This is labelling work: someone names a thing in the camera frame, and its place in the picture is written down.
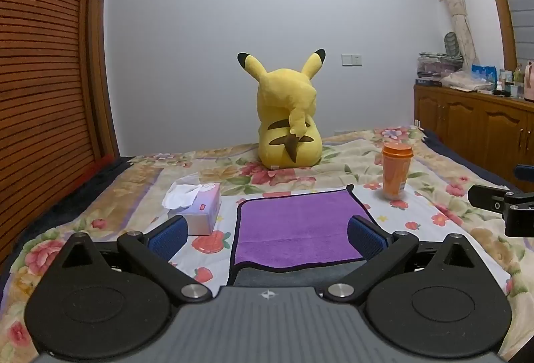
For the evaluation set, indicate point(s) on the beige cloth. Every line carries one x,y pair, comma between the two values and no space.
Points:
463,81

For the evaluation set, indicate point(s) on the orange plastic cup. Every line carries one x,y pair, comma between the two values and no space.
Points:
395,175

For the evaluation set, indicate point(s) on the tissue box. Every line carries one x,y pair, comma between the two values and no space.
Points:
200,213

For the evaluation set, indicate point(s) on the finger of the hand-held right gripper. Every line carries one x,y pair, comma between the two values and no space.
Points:
525,172
486,198

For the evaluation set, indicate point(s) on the wooden window frame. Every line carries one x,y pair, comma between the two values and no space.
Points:
500,0

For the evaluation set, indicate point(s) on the yellow plush toy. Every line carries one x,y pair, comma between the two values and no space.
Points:
288,104

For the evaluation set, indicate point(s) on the green bottle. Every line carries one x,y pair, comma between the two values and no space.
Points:
518,75

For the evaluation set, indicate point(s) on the dark flat box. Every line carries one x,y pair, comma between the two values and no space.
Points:
427,82

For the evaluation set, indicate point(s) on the pink bottle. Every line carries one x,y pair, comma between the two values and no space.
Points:
530,81

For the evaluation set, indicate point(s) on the wooden cabinet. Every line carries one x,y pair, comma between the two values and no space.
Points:
467,125

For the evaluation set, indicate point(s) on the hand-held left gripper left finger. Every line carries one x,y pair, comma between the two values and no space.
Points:
169,237

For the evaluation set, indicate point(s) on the grey towel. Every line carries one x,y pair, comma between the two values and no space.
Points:
283,277

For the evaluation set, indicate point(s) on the blue packet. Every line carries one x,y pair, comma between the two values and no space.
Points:
484,72

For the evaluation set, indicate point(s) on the green hand fan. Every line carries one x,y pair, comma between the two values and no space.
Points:
450,42

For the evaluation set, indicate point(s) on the small white bottle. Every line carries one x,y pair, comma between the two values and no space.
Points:
499,88

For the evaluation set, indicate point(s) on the floral bed sheet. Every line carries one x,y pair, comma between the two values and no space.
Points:
438,196

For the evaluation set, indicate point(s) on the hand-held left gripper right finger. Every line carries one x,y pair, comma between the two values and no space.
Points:
366,237

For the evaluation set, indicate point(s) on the purple towel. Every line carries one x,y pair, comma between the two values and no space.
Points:
292,229

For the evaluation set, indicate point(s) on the stack of folded cloths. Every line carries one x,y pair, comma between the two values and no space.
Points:
438,66

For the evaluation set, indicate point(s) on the white wall switch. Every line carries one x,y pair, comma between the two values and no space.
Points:
351,60

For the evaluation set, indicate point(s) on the wooden louvred wardrobe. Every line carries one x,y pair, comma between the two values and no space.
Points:
41,75

